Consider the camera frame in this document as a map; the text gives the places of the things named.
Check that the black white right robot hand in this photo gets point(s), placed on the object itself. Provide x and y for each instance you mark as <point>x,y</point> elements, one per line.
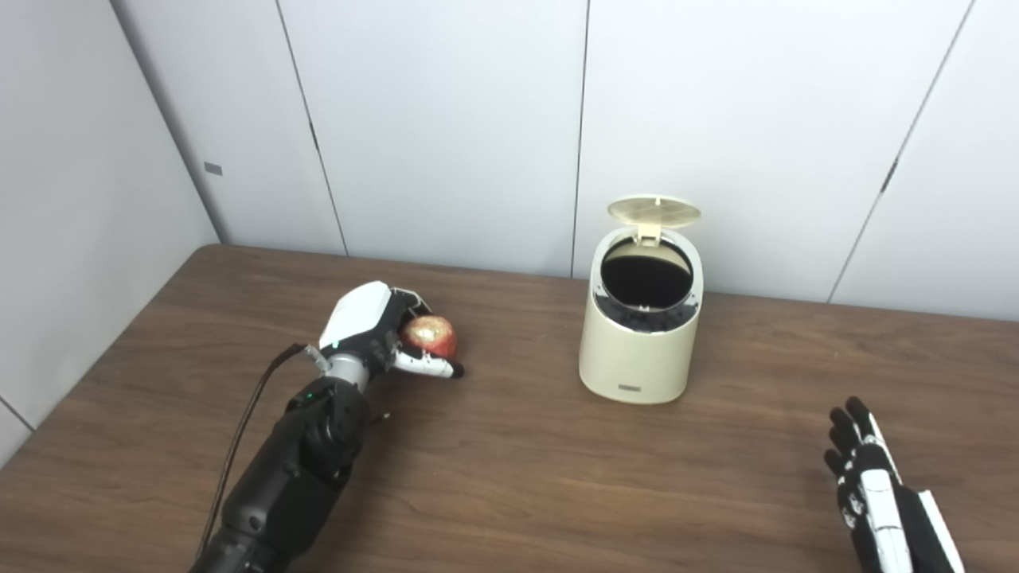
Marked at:
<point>884,517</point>

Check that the round cream bin lid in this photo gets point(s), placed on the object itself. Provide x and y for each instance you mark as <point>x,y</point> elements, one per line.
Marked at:
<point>653,211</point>

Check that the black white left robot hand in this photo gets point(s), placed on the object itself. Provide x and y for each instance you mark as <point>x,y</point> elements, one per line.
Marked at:
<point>358,318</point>

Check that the red apple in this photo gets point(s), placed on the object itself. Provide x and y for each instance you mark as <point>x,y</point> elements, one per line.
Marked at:
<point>434,334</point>

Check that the cream-colored bin body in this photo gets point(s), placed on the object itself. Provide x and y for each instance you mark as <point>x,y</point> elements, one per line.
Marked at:
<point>637,358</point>

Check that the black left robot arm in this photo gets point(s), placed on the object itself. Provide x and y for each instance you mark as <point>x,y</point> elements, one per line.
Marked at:
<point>294,477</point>

